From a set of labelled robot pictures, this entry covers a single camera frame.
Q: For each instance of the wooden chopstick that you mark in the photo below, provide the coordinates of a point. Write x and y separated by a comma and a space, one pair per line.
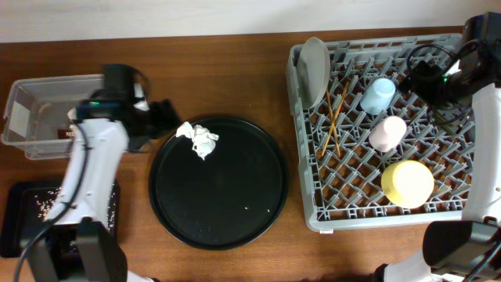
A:
332, 131
340, 105

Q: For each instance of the white napkin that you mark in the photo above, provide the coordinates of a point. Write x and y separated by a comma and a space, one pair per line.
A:
203, 140
71, 113

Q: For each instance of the gold foil wrapper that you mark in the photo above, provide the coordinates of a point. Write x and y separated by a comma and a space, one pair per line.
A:
65, 134

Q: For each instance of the grey dishwasher rack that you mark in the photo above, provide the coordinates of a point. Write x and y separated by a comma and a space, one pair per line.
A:
345, 193

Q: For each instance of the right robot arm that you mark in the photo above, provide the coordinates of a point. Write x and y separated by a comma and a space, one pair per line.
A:
468, 248

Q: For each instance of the yellow bowl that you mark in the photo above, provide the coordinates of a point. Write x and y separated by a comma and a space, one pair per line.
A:
408, 184

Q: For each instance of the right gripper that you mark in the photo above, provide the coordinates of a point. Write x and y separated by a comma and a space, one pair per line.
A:
422, 84

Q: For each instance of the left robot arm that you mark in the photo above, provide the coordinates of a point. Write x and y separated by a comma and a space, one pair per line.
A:
74, 243

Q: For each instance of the round black tray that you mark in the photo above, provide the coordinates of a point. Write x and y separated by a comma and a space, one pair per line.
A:
227, 199

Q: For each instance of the grey plate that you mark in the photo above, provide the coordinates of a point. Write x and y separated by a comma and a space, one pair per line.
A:
313, 71

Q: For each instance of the clear plastic bin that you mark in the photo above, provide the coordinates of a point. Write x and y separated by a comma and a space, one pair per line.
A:
38, 107

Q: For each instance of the light blue cup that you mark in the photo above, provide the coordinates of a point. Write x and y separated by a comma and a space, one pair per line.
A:
378, 96

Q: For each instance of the pink cup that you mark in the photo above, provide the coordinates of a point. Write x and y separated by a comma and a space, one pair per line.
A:
387, 134

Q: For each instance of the food scraps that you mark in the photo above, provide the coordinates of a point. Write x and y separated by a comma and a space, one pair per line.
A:
45, 199

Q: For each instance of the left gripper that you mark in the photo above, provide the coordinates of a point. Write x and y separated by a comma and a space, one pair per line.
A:
157, 118

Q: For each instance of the black rectangular tray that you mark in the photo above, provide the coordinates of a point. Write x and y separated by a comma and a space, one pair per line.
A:
19, 222

